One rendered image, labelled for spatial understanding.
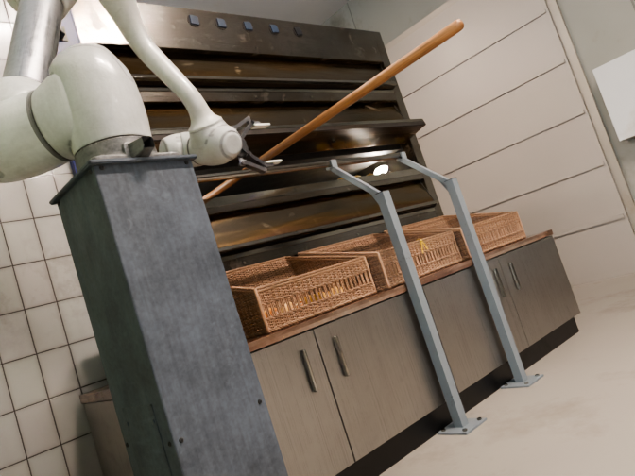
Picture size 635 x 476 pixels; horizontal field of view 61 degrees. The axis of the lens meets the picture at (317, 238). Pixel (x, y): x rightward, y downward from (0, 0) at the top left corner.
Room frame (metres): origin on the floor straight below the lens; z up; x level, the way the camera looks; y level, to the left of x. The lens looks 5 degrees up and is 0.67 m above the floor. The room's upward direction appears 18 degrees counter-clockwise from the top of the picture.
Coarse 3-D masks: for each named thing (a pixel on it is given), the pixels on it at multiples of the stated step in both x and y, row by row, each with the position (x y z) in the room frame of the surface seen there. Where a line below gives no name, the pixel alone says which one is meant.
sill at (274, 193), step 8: (368, 176) 2.94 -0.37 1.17; (376, 176) 2.98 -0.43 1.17; (384, 176) 3.02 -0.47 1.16; (392, 176) 3.07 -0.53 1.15; (400, 176) 3.12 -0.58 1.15; (304, 184) 2.63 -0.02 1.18; (312, 184) 2.66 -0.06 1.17; (320, 184) 2.69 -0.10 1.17; (328, 184) 2.73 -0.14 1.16; (336, 184) 2.77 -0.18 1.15; (344, 184) 2.80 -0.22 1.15; (352, 184) 2.85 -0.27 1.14; (256, 192) 2.43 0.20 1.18; (264, 192) 2.45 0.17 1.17; (272, 192) 2.49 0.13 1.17; (280, 192) 2.51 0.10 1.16; (288, 192) 2.55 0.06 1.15; (296, 192) 2.58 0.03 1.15; (304, 192) 2.62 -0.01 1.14; (208, 200) 2.25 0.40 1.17; (216, 200) 2.28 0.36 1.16; (224, 200) 2.31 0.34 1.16; (232, 200) 2.33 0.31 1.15; (240, 200) 2.36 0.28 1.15; (248, 200) 2.39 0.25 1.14
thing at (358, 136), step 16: (288, 128) 2.44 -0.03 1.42; (320, 128) 2.57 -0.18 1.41; (336, 128) 2.64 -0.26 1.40; (352, 128) 2.72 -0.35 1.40; (368, 128) 2.81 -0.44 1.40; (384, 128) 2.91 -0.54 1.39; (400, 128) 3.02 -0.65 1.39; (416, 128) 3.14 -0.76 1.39; (256, 144) 2.40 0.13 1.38; (272, 144) 2.47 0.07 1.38; (304, 144) 2.64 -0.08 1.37; (320, 144) 2.73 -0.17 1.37; (336, 144) 2.82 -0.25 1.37; (352, 144) 2.93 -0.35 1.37; (368, 144) 3.03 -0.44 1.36; (384, 144) 3.15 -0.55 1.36
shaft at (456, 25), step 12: (456, 24) 1.29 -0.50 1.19; (432, 36) 1.35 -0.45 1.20; (444, 36) 1.32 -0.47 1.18; (420, 48) 1.37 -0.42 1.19; (432, 48) 1.36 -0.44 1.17; (408, 60) 1.41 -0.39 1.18; (384, 72) 1.48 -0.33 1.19; (396, 72) 1.46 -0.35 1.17; (372, 84) 1.51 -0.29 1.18; (348, 96) 1.59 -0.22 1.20; (360, 96) 1.57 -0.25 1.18; (336, 108) 1.63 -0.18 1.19; (312, 120) 1.73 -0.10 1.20; (324, 120) 1.69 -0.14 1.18; (300, 132) 1.77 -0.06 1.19; (288, 144) 1.84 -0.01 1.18; (264, 156) 1.94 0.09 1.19; (228, 180) 2.14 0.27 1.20; (216, 192) 2.22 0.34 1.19
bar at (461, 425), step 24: (288, 168) 2.08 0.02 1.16; (312, 168) 2.18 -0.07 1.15; (336, 168) 2.23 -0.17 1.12; (384, 192) 2.07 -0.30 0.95; (456, 192) 2.39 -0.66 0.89; (384, 216) 2.09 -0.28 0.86; (408, 264) 2.07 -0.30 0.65; (480, 264) 2.39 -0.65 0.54; (408, 288) 2.09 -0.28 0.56; (432, 336) 2.07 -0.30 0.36; (504, 336) 2.40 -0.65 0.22; (432, 360) 2.09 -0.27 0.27; (504, 384) 2.42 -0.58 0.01; (528, 384) 2.32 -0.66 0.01; (456, 408) 2.07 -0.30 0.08; (456, 432) 2.04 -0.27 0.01
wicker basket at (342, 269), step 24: (264, 264) 2.33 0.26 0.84; (288, 264) 2.41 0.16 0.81; (312, 264) 2.30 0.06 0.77; (336, 264) 1.98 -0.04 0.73; (360, 264) 2.07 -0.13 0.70; (240, 288) 1.77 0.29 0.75; (264, 288) 1.75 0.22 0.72; (288, 288) 1.81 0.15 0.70; (312, 288) 1.88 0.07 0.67; (360, 288) 2.04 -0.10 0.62; (240, 312) 1.80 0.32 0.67; (288, 312) 1.79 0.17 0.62; (312, 312) 1.86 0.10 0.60
